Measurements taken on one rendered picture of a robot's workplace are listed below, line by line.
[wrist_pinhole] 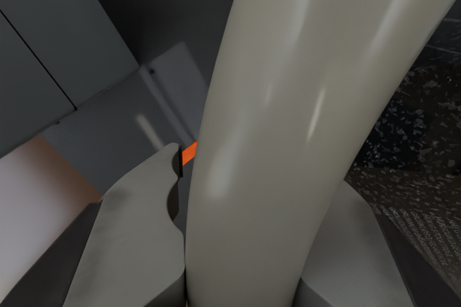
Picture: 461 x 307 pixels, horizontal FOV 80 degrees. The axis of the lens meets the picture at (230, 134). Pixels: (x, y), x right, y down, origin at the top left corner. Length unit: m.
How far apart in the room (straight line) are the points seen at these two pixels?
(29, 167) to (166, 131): 0.67
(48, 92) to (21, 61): 0.07
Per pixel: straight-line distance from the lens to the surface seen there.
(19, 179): 1.58
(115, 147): 1.23
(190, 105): 1.05
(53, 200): 1.57
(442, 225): 0.44
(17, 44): 0.70
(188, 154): 1.14
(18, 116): 0.60
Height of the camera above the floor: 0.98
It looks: 64 degrees down
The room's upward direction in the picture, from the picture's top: 173 degrees counter-clockwise
